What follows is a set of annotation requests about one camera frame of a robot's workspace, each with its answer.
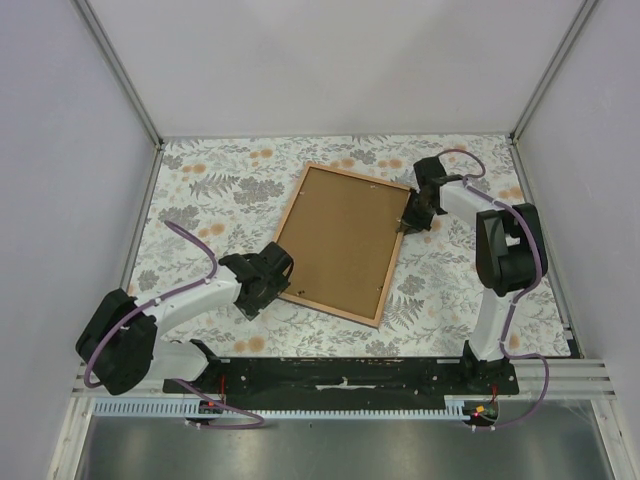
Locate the left aluminium corner post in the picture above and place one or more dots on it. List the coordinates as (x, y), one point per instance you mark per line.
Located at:
(101, 38)

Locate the white slotted cable duct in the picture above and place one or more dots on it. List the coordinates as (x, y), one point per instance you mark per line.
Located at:
(196, 409)

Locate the floral patterned table mat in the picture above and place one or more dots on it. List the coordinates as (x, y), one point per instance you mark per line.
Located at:
(232, 193)

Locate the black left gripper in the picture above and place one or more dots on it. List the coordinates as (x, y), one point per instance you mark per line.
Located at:
(250, 307)

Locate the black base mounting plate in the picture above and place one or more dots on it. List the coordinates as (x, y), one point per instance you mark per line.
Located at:
(349, 382)

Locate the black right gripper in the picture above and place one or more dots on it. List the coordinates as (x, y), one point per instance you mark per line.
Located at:
(410, 224)

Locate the right aluminium corner post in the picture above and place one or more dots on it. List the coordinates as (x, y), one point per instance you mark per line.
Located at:
(564, 48)

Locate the aluminium corner post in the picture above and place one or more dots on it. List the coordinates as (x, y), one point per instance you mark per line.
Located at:
(101, 38)
(564, 48)

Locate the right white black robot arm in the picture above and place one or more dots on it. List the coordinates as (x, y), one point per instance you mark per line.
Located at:
(510, 254)

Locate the brown cardboard backing board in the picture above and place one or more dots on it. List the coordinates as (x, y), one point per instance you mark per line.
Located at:
(340, 240)

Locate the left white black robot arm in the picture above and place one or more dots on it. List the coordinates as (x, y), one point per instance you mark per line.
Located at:
(122, 344)

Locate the aluminium front rail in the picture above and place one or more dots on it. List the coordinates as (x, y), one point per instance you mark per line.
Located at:
(578, 379)

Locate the wooden picture frame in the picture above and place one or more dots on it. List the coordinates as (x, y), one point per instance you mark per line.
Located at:
(325, 305)

